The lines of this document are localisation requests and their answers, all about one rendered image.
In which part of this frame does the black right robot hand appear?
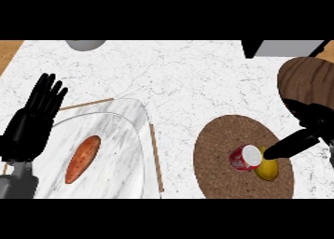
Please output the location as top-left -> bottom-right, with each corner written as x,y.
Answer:
262,98 -> 334,161

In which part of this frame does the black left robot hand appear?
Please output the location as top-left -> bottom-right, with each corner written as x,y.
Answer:
0,72 -> 70,163

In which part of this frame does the brown wooden bowl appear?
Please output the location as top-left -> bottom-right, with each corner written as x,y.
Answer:
277,56 -> 334,117

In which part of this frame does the red can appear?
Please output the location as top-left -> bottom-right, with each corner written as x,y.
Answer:
228,144 -> 265,173

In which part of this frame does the round brown woven placemat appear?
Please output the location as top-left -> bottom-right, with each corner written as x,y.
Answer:
193,114 -> 296,200

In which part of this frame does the orange sweet potato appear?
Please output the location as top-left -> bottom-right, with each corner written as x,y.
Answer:
64,134 -> 103,185

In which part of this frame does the yellow lemon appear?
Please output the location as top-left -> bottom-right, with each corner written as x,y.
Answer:
255,146 -> 283,183

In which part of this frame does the white marble plate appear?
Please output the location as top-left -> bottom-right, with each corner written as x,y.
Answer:
32,111 -> 145,200

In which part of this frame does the grey and black appliance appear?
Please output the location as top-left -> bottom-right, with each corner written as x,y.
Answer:
241,39 -> 333,60

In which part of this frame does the white marble cutting board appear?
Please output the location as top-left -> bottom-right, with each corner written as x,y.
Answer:
4,97 -> 167,200

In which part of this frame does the grey round object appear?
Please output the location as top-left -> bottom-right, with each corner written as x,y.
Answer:
64,39 -> 108,52

